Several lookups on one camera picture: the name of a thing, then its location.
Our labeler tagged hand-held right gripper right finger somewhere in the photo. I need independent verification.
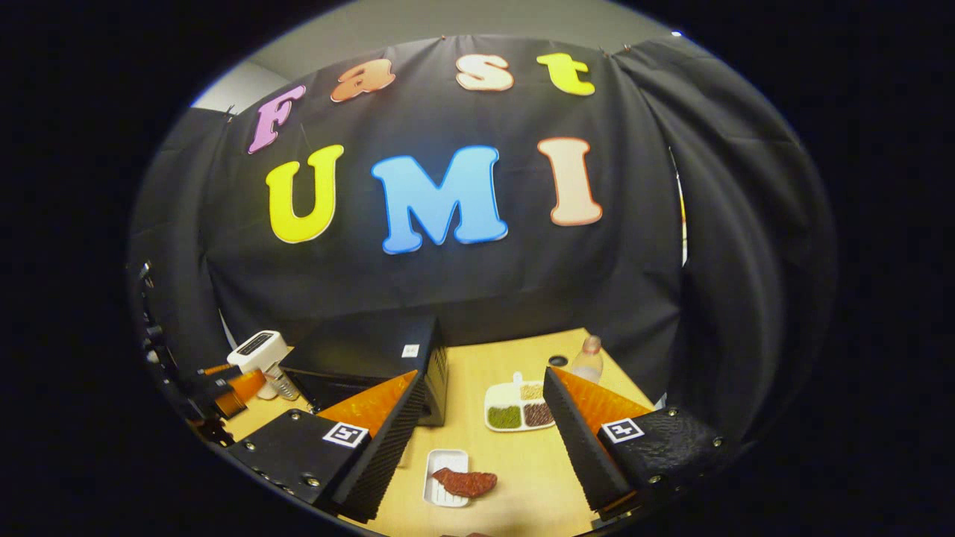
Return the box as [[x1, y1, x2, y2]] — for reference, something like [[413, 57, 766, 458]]
[[542, 365, 728, 515]]

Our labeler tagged white compartment tray with beans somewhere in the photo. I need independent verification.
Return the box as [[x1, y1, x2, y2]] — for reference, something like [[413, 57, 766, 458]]
[[483, 373, 557, 433]]

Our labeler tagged small white ribbed plate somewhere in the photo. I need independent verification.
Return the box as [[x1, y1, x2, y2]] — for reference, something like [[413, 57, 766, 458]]
[[423, 448, 471, 508]]

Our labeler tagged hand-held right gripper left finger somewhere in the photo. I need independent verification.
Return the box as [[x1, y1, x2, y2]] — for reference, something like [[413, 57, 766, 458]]
[[224, 371, 426, 523]]

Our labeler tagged clear plastic bottle red label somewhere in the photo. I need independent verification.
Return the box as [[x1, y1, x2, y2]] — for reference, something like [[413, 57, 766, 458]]
[[571, 336, 604, 385]]

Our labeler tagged white handheld scanner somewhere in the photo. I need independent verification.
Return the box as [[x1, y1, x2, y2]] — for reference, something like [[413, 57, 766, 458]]
[[226, 330, 299, 401]]

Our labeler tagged black backdrop cloth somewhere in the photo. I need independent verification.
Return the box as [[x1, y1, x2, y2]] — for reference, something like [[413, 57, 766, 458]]
[[127, 34, 836, 448]]

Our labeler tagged red braised meat piece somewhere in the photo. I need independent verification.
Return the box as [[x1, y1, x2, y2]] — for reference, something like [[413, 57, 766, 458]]
[[433, 468, 498, 498]]

